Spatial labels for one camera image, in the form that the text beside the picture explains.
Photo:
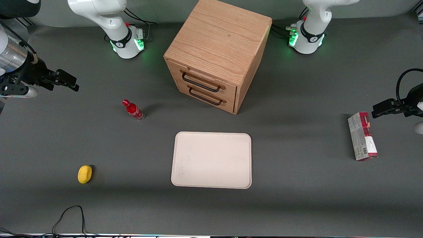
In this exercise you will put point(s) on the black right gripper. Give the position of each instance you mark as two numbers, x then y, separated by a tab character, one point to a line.
35	72

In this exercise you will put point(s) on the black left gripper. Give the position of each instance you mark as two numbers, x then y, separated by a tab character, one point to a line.
414	98

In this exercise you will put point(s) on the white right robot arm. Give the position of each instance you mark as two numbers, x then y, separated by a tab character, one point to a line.
99	13

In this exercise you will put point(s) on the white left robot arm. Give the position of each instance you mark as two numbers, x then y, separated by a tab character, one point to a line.
312	19

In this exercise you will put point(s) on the wooden drawer cabinet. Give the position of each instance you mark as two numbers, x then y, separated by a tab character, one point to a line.
218	36

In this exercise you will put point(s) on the grey and red carton box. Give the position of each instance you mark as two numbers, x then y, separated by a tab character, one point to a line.
362	138

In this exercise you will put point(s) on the red soda bottle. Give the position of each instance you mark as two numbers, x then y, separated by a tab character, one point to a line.
133	109

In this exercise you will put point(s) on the yellow lemon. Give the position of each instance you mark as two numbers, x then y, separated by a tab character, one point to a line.
85	174

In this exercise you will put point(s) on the cream plastic tray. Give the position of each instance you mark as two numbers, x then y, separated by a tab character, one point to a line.
211	160

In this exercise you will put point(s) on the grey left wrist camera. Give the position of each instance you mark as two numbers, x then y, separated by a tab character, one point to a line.
419	128

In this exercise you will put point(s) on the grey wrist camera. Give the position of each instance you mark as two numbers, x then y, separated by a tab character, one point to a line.
419	128
29	92

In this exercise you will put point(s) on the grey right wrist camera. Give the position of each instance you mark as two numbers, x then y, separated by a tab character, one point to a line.
29	92

